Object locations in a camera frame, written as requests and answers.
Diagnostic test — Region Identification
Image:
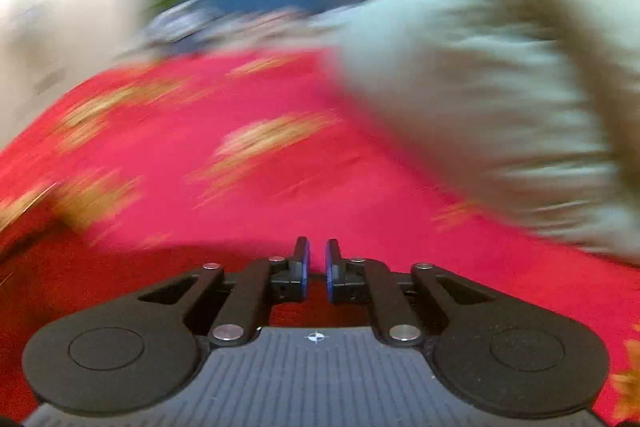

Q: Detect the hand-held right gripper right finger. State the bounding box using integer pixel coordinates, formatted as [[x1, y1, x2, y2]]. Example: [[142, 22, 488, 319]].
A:
[[325, 238, 498, 348]]

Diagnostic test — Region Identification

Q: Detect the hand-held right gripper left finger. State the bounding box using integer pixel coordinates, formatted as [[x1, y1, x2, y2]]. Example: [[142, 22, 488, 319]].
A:
[[137, 236, 312, 348]]

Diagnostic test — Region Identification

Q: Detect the red floral blanket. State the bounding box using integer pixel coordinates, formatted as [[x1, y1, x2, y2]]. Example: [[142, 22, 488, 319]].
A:
[[0, 47, 640, 427]]

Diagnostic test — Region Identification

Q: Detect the pale green pillow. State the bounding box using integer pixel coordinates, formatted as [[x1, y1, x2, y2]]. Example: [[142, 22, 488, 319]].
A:
[[320, 0, 640, 268]]

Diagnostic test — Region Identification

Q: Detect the black and white bag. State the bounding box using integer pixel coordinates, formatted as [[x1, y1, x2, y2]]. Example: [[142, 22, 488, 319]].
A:
[[142, 0, 223, 46]]

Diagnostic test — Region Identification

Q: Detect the green potted plant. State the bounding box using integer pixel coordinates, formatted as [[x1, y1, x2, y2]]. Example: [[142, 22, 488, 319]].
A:
[[149, 0, 190, 14]]

